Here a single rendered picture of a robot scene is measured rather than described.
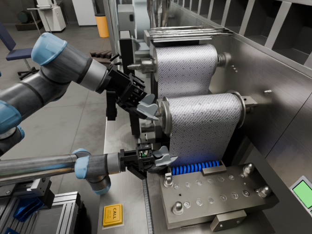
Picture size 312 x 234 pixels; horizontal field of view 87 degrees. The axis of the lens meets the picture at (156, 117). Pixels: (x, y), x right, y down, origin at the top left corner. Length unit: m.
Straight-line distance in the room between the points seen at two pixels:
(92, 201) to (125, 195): 1.08
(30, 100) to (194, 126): 0.45
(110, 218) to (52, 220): 0.97
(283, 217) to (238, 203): 1.36
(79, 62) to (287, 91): 0.56
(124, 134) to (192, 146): 0.51
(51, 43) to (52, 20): 7.33
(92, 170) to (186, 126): 0.35
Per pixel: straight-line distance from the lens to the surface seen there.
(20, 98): 0.47
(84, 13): 8.28
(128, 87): 0.46
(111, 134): 1.04
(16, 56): 4.19
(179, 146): 0.62
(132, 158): 0.60
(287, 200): 2.17
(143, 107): 0.50
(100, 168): 0.62
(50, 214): 1.71
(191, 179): 0.70
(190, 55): 0.72
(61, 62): 0.44
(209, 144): 0.67
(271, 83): 0.64
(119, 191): 0.82
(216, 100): 0.59
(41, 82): 0.50
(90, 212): 1.83
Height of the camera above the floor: 1.63
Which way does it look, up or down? 40 degrees down
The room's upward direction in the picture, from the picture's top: straight up
